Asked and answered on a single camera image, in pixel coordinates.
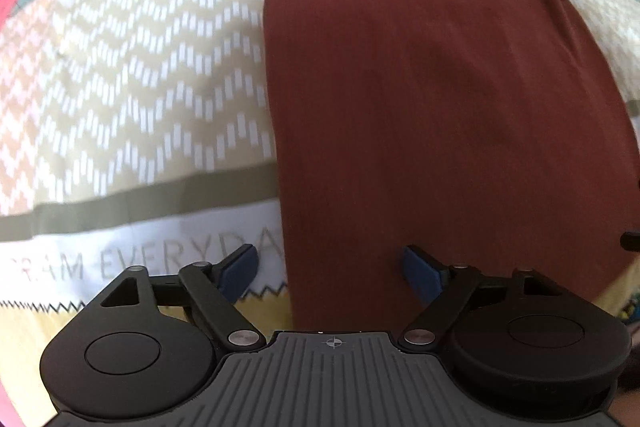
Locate maroon ribbed garment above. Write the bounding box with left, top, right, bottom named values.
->
left=235, top=0, right=634, bottom=333

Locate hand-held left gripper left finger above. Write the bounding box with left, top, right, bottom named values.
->
left=100, top=244, right=267, bottom=351

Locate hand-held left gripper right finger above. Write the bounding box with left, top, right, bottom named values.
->
left=399, top=245, right=567, bottom=352

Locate zigzag patterned blanket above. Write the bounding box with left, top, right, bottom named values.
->
left=0, top=0, right=640, bottom=423

